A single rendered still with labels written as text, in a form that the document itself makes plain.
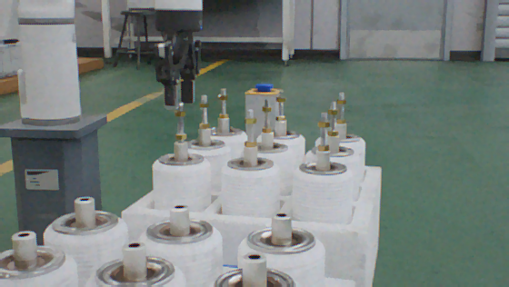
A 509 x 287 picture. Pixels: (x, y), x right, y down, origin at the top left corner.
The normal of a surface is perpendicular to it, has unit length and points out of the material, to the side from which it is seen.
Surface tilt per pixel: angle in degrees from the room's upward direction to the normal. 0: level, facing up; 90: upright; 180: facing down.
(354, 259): 90
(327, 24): 90
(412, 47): 90
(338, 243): 90
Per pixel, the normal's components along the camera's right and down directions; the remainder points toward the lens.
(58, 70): 0.58, 0.18
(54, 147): -0.08, 0.29
